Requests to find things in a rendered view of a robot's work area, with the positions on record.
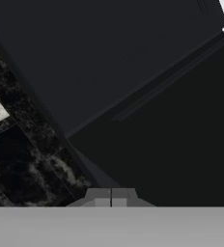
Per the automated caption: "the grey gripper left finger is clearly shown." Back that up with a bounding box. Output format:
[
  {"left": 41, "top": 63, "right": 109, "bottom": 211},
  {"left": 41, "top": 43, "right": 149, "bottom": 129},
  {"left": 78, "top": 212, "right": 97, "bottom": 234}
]
[{"left": 66, "top": 187, "right": 112, "bottom": 207}]

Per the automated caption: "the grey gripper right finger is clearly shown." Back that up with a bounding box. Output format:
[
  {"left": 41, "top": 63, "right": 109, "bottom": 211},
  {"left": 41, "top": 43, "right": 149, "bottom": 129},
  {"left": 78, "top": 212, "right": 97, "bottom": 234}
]
[{"left": 111, "top": 187, "right": 156, "bottom": 207}]

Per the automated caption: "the dark cabinet run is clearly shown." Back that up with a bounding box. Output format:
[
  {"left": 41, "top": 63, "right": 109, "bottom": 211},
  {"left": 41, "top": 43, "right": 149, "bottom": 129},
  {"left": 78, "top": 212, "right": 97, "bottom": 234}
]
[{"left": 69, "top": 28, "right": 224, "bottom": 207}]

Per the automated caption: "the dark cabinet door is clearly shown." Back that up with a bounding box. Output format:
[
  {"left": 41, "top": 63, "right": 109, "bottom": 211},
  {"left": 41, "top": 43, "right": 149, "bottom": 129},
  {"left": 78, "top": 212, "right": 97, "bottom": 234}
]
[{"left": 0, "top": 0, "right": 224, "bottom": 138}]

